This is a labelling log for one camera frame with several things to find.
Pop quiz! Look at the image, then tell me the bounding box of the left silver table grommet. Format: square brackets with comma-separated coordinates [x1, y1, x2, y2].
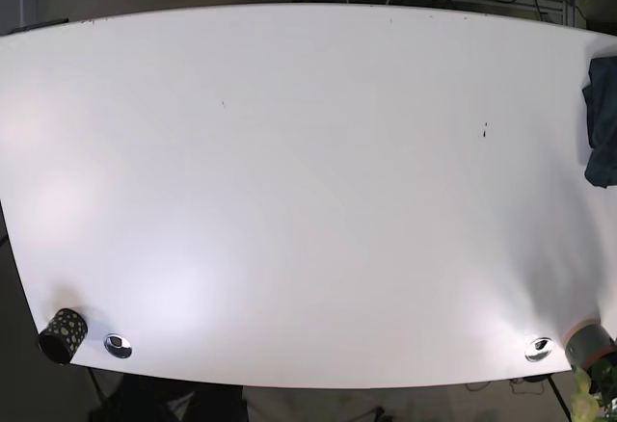
[103, 333, 132, 359]

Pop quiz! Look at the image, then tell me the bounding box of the silver table grommet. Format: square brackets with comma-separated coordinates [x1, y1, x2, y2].
[103, 333, 132, 359]
[524, 337, 554, 362]

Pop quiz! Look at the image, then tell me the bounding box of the right silver table grommet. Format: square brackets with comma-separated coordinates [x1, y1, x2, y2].
[524, 337, 554, 362]

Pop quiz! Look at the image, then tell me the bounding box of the black gold-dotted cup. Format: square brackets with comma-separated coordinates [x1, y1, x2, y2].
[38, 308, 89, 365]

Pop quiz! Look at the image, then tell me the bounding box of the grey flower pot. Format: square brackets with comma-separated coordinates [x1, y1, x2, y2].
[564, 320, 616, 371]

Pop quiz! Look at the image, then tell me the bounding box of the green potted plant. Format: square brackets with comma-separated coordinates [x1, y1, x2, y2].
[570, 357, 616, 422]

